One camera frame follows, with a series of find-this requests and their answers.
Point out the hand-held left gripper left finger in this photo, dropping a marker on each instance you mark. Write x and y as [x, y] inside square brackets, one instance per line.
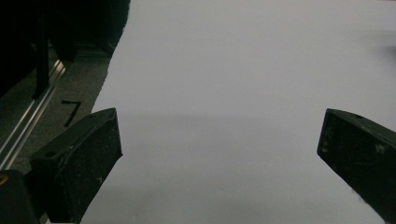
[77, 158]

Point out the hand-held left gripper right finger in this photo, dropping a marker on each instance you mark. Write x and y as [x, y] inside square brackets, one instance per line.
[358, 155]

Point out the aluminium floor rail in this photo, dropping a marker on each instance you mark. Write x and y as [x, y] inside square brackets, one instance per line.
[29, 119]

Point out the black stand post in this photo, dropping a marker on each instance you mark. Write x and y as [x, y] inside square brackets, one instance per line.
[42, 59]

